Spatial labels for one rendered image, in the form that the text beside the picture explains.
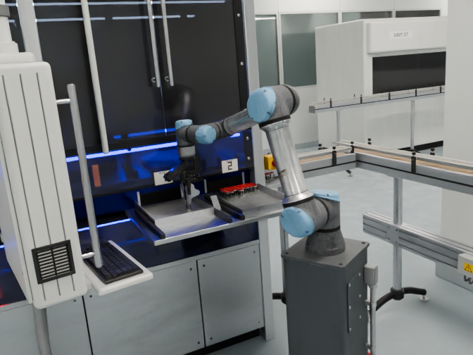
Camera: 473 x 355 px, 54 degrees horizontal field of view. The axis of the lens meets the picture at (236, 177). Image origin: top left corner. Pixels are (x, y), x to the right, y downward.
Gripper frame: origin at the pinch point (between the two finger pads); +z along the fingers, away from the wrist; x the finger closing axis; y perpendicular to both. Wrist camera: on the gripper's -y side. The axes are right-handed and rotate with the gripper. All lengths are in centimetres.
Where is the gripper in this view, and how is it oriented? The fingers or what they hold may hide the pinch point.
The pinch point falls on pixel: (186, 201)
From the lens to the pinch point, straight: 205.0
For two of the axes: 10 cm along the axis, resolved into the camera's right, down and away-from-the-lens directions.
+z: 0.8, 9.7, 2.4
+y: 8.9, -1.7, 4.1
